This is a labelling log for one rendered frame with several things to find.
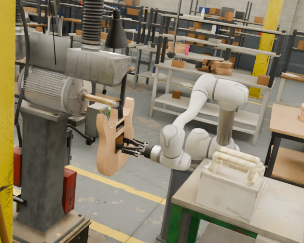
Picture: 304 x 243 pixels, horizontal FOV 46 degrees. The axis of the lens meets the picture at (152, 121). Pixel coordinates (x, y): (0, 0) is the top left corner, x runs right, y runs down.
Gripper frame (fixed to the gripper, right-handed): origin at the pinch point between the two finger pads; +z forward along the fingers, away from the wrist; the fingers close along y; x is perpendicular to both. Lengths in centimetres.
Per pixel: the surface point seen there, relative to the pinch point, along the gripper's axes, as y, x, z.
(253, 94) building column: 664, -213, 11
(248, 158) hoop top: -3, 14, -70
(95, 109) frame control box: 24.7, 2.1, 32.5
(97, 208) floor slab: 60, -117, 55
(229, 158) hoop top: -11, 16, -62
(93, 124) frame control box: 23.0, -8.2, 33.1
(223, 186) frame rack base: -14, 3, -62
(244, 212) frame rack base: -17, -6, -75
